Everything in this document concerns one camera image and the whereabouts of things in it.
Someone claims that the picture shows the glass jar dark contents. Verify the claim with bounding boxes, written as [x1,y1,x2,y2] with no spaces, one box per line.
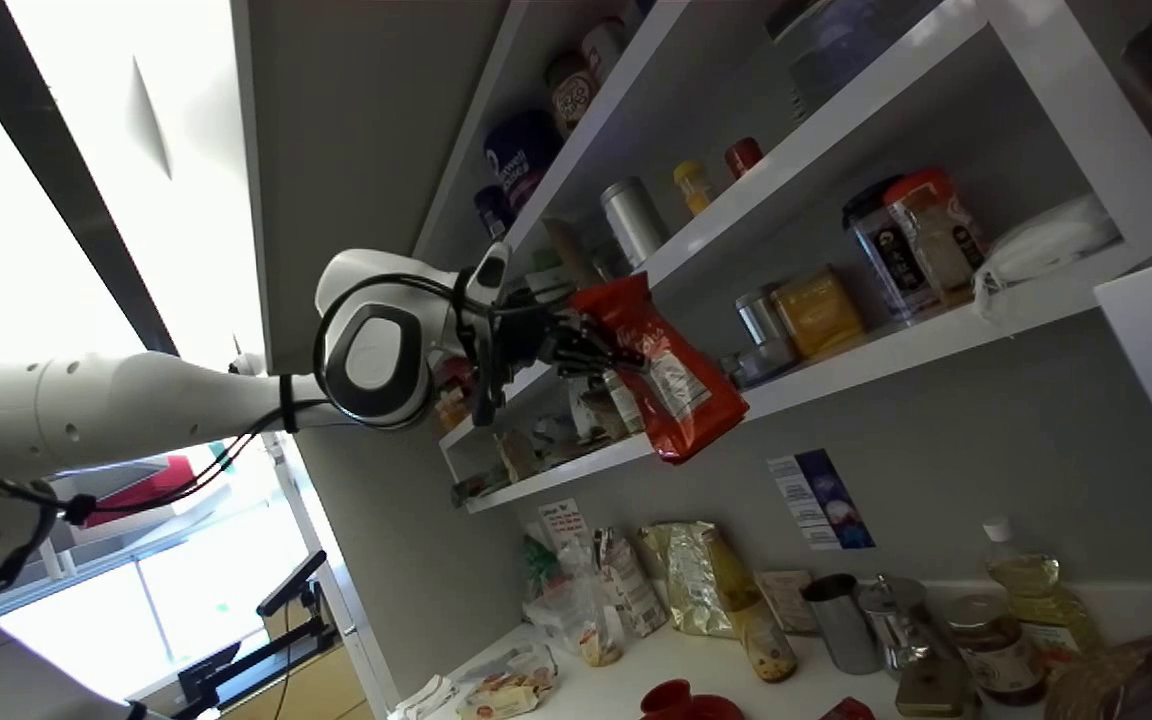
[950,597,1055,708]

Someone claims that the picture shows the yellow brown snack pack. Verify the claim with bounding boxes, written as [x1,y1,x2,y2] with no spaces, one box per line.
[730,592,805,689]

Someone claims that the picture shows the red plastic dish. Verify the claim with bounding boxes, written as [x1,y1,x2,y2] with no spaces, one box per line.
[637,675,746,720]

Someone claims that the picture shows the blue and white card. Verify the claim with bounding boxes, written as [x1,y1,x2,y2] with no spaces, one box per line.
[766,449,878,554]

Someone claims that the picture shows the white patterned bag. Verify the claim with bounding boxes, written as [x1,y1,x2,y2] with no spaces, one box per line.
[520,494,671,673]

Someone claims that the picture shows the white wall shelf unit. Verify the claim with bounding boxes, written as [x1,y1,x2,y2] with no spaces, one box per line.
[383,0,1152,519]

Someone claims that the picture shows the dark window frame beam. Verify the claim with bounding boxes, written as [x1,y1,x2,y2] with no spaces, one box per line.
[0,0,189,360]

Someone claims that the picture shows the red object outside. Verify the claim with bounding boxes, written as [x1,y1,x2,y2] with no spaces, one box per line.
[78,452,200,528]

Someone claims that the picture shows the large blue canister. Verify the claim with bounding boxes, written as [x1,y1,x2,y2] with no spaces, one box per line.
[479,106,565,212]

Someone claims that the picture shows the red labelled jar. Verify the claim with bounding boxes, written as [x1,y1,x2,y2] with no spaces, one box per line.
[545,46,602,135]

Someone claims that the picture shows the brown packet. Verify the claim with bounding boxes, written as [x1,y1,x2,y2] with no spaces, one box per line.
[752,566,819,639]

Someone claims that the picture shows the small dark blue jar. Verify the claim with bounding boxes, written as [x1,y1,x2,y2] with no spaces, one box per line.
[472,181,516,244]

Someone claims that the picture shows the dark coffee jar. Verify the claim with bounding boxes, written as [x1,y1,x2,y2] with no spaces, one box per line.
[845,176,940,322]

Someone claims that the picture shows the red lidded spice jar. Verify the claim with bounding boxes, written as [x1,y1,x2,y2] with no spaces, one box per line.
[882,169,993,298]

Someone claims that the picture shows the steel cup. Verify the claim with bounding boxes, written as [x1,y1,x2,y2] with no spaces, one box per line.
[799,573,888,680]

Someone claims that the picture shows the orange foil snack pack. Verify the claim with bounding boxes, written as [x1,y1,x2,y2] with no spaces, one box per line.
[568,272,752,466]

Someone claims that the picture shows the small yellow jar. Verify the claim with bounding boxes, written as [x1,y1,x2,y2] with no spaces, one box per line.
[671,154,719,218]

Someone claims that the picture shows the glass tumbler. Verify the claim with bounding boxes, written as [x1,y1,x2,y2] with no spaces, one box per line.
[859,573,936,673]

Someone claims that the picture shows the large dark pot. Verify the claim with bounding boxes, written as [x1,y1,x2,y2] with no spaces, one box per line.
[766,0,946,117]

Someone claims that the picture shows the gold foil bag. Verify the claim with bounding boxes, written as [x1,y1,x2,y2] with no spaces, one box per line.
[637,515,765,639]

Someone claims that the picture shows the black stand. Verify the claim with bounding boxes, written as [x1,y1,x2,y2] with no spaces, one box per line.
[171,547,338,720]

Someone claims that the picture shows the clear oil bottle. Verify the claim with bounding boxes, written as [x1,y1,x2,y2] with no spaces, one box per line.
[981,515,1112,673]

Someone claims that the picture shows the tin can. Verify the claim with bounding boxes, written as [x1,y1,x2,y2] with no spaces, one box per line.
[730,288,799,383]

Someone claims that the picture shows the dark packet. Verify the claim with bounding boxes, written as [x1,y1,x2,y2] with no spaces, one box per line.
[892,604,987,720]

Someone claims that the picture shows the silver can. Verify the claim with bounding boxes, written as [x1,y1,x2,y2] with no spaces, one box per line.
[594,170,671,272]

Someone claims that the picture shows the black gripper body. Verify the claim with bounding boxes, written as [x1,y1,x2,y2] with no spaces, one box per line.
[472,295,577,408]

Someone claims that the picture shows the small red jar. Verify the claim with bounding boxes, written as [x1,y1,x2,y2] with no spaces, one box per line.
[722,130,766,181]

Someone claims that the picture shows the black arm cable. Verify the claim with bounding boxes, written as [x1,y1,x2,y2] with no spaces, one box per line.
[0,272,474,600]

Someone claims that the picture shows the yellow box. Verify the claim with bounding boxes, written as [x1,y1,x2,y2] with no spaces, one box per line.
[766,266,873,364]

